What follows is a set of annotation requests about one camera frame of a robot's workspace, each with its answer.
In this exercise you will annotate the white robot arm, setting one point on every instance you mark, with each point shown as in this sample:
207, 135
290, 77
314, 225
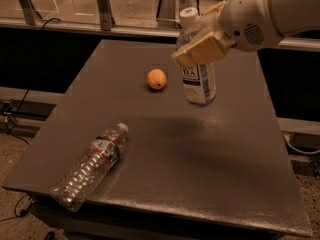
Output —
292, 17

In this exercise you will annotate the clear crushed water bottle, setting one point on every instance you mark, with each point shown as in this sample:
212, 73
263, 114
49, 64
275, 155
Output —
79, 182

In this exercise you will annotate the blue label tea bottle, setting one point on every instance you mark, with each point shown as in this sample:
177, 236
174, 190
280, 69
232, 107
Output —
198, 81

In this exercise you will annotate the grey square table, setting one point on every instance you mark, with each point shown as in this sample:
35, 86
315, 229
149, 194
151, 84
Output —
222, 164

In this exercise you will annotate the metal window railing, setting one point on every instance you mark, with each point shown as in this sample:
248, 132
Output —
124, 18

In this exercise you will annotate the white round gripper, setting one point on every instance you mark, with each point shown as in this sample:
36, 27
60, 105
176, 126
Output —
248, 19

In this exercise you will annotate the orange fruit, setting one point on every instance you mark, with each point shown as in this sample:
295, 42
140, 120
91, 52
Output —
156, 79

